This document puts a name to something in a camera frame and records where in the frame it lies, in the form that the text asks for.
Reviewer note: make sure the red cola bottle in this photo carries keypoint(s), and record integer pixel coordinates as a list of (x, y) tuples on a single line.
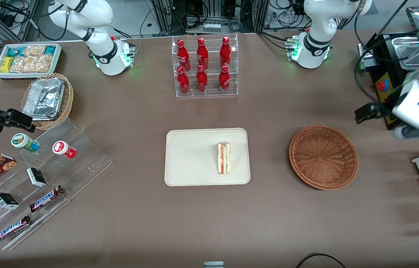
[(224, 79), (225, 52), (183, 82), (202, 80), (202, 54), (183, 56)]

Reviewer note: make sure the oval wicker basket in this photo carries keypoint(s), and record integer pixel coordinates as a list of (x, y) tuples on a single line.
[(68, 100)]

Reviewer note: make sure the teal snack packet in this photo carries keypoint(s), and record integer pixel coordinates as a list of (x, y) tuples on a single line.
[(16, 51), (50, 50)]

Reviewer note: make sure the aluminium foil container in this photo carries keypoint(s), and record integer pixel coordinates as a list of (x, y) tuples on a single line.
[(44, 98)]

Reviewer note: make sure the clear acrylic bottle rack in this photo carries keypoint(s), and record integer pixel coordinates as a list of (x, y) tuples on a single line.
[(231, 89)]

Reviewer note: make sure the clear acrylic stepped display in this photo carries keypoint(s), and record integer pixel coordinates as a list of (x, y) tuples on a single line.
[(86, 160)]

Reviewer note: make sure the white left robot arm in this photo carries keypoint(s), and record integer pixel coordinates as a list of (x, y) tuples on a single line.
[(313, 48)]

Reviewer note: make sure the white power strip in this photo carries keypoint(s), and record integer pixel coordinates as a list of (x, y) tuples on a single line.
[(212, 28)]

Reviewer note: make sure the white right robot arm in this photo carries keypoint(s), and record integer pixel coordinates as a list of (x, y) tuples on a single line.
[(105, 56)]

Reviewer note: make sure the round brown wicker basket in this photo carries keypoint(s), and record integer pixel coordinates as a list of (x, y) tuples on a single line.
[(322, 158)]

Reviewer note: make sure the triangle sandwich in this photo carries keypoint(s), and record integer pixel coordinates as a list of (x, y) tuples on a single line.
[(223, 158)]

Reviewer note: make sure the green lid snack cup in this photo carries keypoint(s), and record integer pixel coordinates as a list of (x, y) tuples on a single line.
[(21, 140)]

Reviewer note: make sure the small black box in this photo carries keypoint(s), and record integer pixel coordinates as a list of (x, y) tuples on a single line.
[(5, 201), (36, 176)]

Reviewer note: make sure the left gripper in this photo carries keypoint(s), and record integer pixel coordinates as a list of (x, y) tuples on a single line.
[(379, 110)]

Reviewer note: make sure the small grey device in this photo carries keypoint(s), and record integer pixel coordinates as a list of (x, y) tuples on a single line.
[(213, 265)]

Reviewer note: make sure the black glass food warmer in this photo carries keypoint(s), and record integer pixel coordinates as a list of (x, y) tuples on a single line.
[(382, 96)]

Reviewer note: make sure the yellow snack packet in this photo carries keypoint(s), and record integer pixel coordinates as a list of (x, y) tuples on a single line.
[(6, 64)]

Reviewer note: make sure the red snack cup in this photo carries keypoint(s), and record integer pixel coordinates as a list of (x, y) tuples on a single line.
[(62, 148)]

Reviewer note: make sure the small clear cracker bag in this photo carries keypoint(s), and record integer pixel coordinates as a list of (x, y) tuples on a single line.
[(34, 50)]

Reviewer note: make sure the beige plastic tray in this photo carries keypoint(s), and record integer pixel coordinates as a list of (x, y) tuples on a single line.
[(190, 156)]

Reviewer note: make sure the silver electronics box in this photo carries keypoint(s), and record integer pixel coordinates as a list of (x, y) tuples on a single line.
[(366, 56)]

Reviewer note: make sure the Snickers chocolate bar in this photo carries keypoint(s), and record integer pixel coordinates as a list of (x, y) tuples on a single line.
[(10, 229), (45, 199)]

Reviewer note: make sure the large clear cracker bag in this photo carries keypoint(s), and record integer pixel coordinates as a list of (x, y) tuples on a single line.
[(32, 64)]

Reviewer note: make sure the steel warmer pan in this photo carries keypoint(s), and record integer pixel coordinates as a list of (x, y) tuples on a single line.
[(406, 52)]

